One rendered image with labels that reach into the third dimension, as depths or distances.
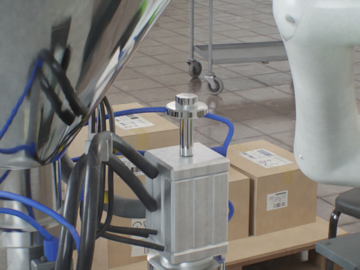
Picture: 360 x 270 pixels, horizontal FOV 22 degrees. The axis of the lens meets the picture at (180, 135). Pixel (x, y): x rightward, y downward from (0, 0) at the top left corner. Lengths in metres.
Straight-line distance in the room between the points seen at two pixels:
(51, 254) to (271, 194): 3.09
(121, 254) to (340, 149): 1.94
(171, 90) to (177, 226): 5.87
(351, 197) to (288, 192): 0.92
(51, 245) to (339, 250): 1.16
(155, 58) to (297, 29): 6.28
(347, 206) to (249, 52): 4.06
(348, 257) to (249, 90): 4.90
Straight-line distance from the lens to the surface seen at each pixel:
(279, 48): 6.94
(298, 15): 1.29
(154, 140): 3.32
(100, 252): 3.46
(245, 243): 3.63
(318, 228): 3.80
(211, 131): 5.55
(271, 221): 3.71
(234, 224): 3.63
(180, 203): 0.64
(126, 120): 3.45
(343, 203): 2.80
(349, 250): 1.72
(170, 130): 3.34
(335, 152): 1.58
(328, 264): 2.93
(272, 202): 3.68
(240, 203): 3.61
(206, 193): 0.65
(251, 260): 3.51
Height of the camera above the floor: 1.62
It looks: 17 degrees down
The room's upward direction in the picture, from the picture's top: straight up
